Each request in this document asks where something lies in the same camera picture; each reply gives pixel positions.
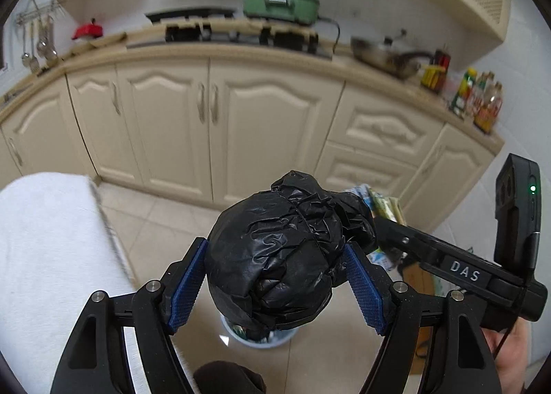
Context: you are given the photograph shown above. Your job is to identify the steel ladle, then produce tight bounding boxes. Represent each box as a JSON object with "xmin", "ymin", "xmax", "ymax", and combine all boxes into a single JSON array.
[{"xmin": 21, "ymin": 24, "xmax": 33, "ymax": 68}]

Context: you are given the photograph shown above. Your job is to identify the cream lower cabinets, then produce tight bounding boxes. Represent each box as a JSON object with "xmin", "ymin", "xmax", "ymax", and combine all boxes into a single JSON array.
[{"xmin": 0, "ymin": 43, "xmax": 504, "ymax": 231}]

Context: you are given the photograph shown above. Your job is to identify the round table white towel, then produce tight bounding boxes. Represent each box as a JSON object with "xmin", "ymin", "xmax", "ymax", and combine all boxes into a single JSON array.
[{"xmin": 0, "ymin": 172, "xmax": 190, "ymax": 394}]

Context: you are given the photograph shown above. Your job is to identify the red lidded bowl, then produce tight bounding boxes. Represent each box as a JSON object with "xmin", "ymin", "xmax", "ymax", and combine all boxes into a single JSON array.
[{"xmin": 71, "ymin": 19, "xmax": 105, "ymax": 40}]

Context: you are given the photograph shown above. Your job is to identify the person's dark trouser leg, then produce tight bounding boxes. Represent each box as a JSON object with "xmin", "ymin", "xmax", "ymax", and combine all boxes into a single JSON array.
[{"xmin": 193, "ymin": 360, "xmax": 267, "ymax": 394}]

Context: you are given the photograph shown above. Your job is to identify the cream carved drawer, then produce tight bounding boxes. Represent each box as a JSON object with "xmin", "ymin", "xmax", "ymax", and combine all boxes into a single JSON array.
[
  {"xmin": 314, "ymin": 142, "xmax": 420, "ymax": 199},
  {"xmin": 331, "ymin": 84, "xmax": 445, "ymax": 157}
]

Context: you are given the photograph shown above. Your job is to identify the steel spatula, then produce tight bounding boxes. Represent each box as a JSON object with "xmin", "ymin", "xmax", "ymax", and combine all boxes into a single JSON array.
[{"xmin": 26, "ymin": 22, "xmax": 41, "ymax": 74}]

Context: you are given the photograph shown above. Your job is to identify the amber oil bottle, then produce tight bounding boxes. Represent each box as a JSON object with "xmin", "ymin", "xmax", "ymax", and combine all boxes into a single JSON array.
[{"xmin": 471, "ymin": 71, "xmax": 493, "ymax": 119}]

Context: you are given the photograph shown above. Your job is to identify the green label bottle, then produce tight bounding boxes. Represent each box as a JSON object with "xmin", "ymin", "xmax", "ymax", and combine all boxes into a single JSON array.
[{"xmin": 450, "ymin": 68, "xmax": 478, "ymax": 113}]

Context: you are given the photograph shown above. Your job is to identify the oil and sauce bottles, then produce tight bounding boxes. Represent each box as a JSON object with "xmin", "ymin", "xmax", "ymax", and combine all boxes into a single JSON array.
[{"xmin": 476, "ymin": 81, "xmax": 504, "ymax": 132}]

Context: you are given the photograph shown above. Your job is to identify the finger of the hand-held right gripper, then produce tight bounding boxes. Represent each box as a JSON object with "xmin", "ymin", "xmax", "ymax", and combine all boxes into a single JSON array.
[{"xmin": 372, "ymin": 215, "xmax": 446, "ymax": 268}]

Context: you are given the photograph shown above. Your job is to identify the person's right hand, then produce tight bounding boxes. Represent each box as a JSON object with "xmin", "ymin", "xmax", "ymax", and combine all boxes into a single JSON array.
[{"xmin": 482, "ymin": 319, "xmax": 529, "ymax": 394}]

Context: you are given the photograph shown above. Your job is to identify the green electric pot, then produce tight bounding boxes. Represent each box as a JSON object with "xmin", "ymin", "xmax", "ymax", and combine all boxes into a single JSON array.
[{"xmin": 242, "ymin": 0, "xmax": 321, "ymax": 27}]

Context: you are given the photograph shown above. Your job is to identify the black power cable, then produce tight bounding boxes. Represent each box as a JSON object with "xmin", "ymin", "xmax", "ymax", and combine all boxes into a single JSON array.
[{"xmin": 319, "ymin": 18, "xmax": 342, "ymax": 57}]

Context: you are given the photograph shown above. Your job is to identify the black plastic bag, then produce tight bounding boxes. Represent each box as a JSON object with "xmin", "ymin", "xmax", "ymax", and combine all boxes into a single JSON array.
[{"xmin": 206, "ymin": 170, "xmax": 378, "ymax": 332}]

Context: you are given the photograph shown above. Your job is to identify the dark sauce bottle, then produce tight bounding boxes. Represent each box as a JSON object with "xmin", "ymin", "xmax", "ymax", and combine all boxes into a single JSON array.
[{"xmin": 433, "ymin": 47, "xmax": 452, "ymax": 72}]

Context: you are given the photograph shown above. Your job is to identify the thin black cable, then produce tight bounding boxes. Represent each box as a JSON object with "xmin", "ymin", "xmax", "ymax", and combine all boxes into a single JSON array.
[{"xmin": 493, "ymin": 265, "xmax": 539, "ymax": 362}]

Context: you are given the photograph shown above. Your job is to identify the black induction cooker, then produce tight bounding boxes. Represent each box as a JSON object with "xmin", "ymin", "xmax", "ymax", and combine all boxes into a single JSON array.
[{"xmin": 145, "ymin": 7, "xmax": 237, "ymax": 25}]

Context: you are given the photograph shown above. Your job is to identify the steel wok with lid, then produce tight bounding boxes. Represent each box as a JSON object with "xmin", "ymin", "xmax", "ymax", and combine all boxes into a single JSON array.
[{"xmin": 350, "ymin": 30, "xmax": 433, "ymax": 78}]

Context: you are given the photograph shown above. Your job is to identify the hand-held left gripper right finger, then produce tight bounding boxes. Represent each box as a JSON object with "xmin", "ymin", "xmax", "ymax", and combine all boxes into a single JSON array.
[{"xmin": 343, "ymin": 243, "xmax": 504, "ymax": 394}]

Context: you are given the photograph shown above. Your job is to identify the steel skimmer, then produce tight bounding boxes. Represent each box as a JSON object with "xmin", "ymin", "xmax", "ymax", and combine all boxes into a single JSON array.
[{"xmin": 37, "ymin": 18, "xmax": 59, "ymax": 60}]

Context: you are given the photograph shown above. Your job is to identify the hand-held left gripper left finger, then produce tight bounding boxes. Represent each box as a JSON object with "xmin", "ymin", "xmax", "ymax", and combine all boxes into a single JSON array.
[{"xmin": 51, "ymin": 237, "xmax": 208, "ymax": 394}]

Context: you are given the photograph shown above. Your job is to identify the black gas stove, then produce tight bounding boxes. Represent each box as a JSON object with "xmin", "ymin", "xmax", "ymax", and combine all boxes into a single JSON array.
[{"xmin": 127, "ymin": 22, "xmax": 334, "ymax": 61}]

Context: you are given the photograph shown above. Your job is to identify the pale blue plastic bin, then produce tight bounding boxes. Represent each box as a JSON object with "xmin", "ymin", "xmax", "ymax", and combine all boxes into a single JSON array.
[{"xmin": 219, "ymin": 312, "xmax": 299, "ymax": 349}]

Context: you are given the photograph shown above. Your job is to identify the steel utensil rack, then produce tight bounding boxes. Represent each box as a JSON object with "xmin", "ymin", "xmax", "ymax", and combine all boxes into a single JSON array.
[{"xmin": 16, "ymin": 0, "xmax": 65, "ymax": 25}]

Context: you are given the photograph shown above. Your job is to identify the green snack packet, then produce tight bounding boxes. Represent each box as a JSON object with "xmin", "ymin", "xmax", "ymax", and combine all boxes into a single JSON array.
[{"xmin": 346, "ymin": 183, "xmax": 407, "ymax": 270}]

